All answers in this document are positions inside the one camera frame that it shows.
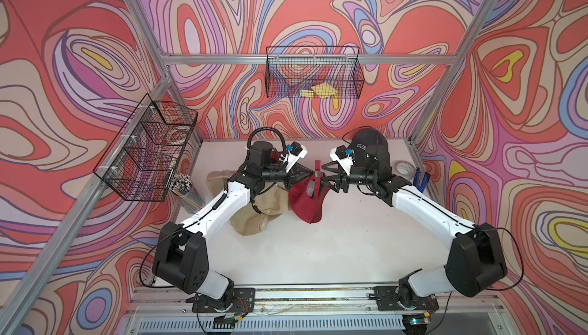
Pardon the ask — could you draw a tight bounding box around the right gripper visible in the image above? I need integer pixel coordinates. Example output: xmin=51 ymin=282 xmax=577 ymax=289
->
xmin=317 ymin=160 xmax=376 ymax=194

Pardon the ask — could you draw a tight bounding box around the red Colorado cap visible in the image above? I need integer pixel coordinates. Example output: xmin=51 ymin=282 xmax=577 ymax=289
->
xmin=289 ymin=160 xmax=330 ymax=224

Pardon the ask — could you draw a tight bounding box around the beige cap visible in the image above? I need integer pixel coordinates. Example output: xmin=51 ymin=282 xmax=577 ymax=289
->
xmin=206 ymin=170 xmax=236 ymax=198
xmin=254 ymin=183 xmax=289 ymax=216
xmin=230 ymin=206 xmax=283 ymax=236

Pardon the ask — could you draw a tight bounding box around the dark red cap front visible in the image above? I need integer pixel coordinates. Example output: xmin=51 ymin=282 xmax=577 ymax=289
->
xmin=270 ymin=150 xmax=286 ymax=164

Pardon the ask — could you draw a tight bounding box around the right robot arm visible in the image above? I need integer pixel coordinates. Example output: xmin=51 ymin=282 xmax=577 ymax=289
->
xmin=323 ymin=145 xmax=508 ymax=310

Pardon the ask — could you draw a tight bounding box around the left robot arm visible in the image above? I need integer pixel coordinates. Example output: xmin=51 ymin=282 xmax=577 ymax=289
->
xmin=152 ymin=141 xmax=312 ymax=310

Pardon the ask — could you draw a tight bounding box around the grey Colorado cap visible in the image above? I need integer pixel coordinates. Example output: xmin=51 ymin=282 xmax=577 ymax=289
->
xmin=350 ymin=128 xmax=390 ymax=163

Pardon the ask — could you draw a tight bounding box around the clear tape roll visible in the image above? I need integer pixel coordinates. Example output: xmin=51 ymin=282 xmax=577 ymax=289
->
xmin=394 ymin=160 xmax=417 ymax=181

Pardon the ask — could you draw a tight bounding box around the cup of pencils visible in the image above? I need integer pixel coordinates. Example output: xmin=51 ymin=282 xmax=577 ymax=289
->
xmin=170 ymin=174 xmax=205 ymax=215

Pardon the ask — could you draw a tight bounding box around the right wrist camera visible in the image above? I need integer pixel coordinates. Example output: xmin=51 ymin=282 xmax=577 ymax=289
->
xmin=329 ymin=145 xmax=354 ymax=175

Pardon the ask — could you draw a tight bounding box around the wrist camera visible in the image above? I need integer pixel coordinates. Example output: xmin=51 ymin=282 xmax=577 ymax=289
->
xmin=329 ymin=145 xmax=354 ymax=175
xmin=283 ymin=141 xmax=308 ymax=173

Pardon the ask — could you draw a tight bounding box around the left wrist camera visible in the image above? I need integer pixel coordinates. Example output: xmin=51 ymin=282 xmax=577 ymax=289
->
xmin=283 ymin=141 xmax=308 ymax=173

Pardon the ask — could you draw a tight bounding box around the black wire basket back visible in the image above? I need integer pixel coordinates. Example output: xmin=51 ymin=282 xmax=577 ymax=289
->
xmin=265 ymin=44 xmax=365 ymax=99

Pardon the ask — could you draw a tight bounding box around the black wire basket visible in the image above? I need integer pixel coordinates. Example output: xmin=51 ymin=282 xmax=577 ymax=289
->
xmin=265 ymin=44 xmax=365 ymax=99
xmin=93 ymin=95 xmax=198 ymax=202

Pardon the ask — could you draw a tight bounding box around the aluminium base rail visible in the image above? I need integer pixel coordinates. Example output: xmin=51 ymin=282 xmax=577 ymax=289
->
xmin=116 ymin=282 xmax=516 ymax=334

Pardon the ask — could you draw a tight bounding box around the black wire basket left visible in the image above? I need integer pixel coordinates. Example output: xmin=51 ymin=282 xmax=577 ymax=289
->
xmin=93 ymin=95 xmax=198 ymax=202

